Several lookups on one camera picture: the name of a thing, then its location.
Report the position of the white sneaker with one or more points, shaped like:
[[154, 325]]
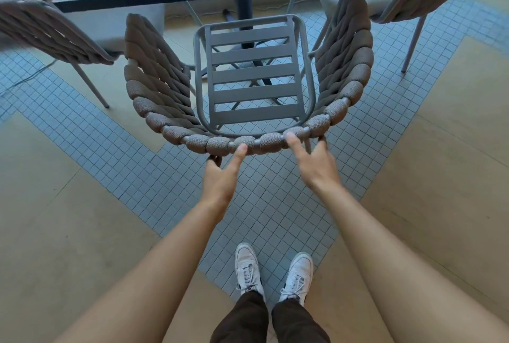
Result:
[[248, 269], [297, 277]]

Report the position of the person's right hand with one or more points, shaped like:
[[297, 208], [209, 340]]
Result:
[[318, 169]]

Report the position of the person's left forearm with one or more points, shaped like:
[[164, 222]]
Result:
[[151, 271]]

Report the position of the black table pedestal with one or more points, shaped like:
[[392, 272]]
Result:
[[244, 6]]

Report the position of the person's left hand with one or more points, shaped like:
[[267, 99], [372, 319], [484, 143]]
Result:
[[218, 185]]

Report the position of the person's right thumb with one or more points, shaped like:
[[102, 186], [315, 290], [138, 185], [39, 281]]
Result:
[[295, 147]]

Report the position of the white right sneaker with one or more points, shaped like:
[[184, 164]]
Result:
[[297, 277]]

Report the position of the person's right forearm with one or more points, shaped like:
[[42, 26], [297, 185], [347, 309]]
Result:
[[397, 267]]

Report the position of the person's left thumb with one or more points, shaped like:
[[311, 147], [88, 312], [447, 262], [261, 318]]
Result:
[[237, 159]]

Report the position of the dark brown trousers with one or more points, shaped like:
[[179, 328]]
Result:
[[246, 321]]

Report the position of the white left sneaker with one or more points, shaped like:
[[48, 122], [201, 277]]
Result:
[[248, 269]]

